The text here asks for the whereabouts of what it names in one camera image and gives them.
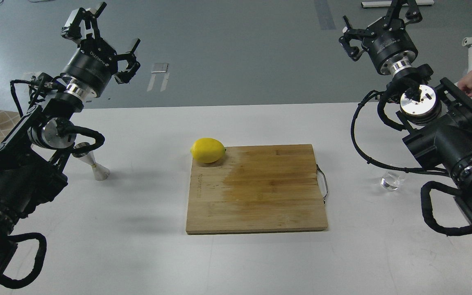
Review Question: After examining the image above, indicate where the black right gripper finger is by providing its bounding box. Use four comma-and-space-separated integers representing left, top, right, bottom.
383, 0, 423, 30
338, 16, 378, 61

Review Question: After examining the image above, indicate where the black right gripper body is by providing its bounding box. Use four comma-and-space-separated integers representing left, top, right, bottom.
366, 23, 418, 75

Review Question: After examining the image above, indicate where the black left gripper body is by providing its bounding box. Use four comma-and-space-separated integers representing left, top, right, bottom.
61, 37, 118, 98

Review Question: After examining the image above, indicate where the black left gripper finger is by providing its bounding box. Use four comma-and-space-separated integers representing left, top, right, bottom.
114, 39, 141, 84
61, 2, 107, 45

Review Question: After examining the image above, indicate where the steel double jigger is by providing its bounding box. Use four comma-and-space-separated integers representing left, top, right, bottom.
72, 151, 110, 181

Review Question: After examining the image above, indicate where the clear glass cup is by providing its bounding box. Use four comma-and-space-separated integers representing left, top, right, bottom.
379, 169, 408, 192

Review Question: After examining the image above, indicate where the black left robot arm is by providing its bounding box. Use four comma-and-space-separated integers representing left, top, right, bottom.
0, 2, 141, 289

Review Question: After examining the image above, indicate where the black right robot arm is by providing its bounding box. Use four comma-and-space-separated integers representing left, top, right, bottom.
338, 0, 472, 236

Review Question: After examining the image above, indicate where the white floor bar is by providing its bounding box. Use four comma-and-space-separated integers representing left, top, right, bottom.
360, 0, 435, 8

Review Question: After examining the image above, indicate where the yellow lemon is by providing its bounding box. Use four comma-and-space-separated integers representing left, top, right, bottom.
190, 138, 226, 163

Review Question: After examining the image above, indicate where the wooden cutting board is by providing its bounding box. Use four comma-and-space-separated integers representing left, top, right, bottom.
186, 144, 328, 235

